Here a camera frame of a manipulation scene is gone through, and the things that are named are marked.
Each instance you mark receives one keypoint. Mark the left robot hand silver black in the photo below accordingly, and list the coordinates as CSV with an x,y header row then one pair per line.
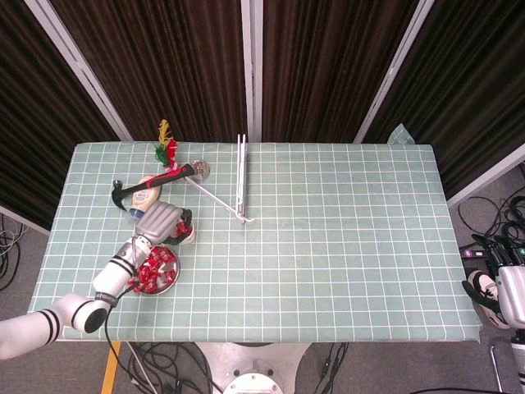
x,y
160,221

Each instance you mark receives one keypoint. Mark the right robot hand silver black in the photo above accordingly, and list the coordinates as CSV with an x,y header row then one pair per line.
x,y
512,295

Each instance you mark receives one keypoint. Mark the red candies handful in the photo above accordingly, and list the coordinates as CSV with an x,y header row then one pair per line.
x,y
180,227

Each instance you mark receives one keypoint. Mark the red candies heap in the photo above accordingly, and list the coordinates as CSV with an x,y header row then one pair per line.
x,y
152,271

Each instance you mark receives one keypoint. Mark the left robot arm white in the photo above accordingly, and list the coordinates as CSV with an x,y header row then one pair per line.
x,y
110,275

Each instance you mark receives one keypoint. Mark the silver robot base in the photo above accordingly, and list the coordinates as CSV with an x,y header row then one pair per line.
x,y
246,365

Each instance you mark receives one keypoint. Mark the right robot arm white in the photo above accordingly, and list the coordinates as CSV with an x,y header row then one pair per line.
x,y
519,361

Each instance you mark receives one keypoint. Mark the white paper cup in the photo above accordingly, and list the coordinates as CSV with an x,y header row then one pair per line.
x,y
189,239

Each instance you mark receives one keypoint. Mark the mayonnaise squeeze bottle blue cap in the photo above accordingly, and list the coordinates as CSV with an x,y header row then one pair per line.
x,y
143,199

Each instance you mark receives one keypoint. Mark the red black claw hammer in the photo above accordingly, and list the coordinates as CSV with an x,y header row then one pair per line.
x,y
164,178

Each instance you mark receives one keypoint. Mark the round silver metal plate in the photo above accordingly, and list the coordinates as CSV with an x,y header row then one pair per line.
x,y
172,279

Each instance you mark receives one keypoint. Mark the black box with lit display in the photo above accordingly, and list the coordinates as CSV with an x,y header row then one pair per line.
x,y
467,252

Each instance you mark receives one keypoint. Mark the clear jar of paper clips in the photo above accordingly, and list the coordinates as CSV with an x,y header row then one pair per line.
x,y
201,169

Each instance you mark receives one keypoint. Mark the colourful feather shuttlecock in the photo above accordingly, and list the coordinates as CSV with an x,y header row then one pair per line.
x,y
166,149

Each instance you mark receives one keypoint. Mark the white folding laptop stand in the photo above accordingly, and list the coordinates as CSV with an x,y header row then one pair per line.
x,y
242,176

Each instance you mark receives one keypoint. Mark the green checked tablecloth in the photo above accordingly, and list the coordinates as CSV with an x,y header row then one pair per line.
x,y
307,254

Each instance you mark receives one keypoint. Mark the yellow floor tape stripe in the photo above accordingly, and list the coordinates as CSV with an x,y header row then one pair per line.
x,y
110,369

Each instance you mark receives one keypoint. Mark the dark brown curtain panel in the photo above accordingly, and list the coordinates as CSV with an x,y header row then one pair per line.
x,y
164,61
33,123
328,61
471,82

